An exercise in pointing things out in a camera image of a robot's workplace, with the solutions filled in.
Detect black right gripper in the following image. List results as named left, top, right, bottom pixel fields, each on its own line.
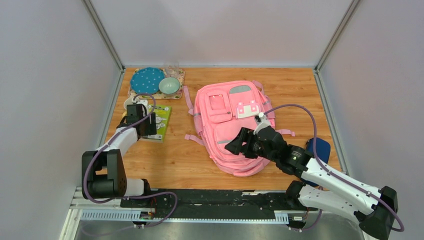
left=224, top=127, right=277, bottom=164

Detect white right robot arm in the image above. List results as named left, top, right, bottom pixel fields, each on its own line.
left=225, top=126, right=398, bottom=240

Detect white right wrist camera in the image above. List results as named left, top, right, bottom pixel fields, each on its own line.
left=253, top=112, right=271, bottom=135

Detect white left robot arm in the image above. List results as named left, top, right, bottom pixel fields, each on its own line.
left=81, top=103, right=156, bottom=208

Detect pink backpack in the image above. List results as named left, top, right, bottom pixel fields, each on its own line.
left=182, top=79, right=296, bottom=178

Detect clear drinking glass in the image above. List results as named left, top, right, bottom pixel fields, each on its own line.
left=163, top=60, right=180, bottom=79

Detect light green bowl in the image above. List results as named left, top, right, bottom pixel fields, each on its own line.
left=158, top=77, right=181, bottom=96

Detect yellow mug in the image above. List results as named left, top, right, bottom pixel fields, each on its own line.
left=122, top=97, right=133, bottom=117

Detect green comic book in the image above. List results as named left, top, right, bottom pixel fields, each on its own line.
left=141, top=104, right=172, bottom=143

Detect blue dotted plate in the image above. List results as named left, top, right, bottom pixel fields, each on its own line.
left=130, top=67, right=165, bottom=95

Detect blue zip pencil case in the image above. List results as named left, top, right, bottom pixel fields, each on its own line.
left=299, top=137, right=331, bottom=188

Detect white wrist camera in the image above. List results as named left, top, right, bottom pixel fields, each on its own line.
left=253, top=112, right=271, bottom=135
left=130, top=96, right=148, bottom=109

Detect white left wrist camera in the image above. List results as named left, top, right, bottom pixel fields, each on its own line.
left=130, top=96, right=148, bottom=109

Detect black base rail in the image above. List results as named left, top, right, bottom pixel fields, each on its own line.
left=119, top=188, right=319, bottom=229

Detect floral tray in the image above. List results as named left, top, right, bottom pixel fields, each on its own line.
left=127, top=68, right=186, bottom=100

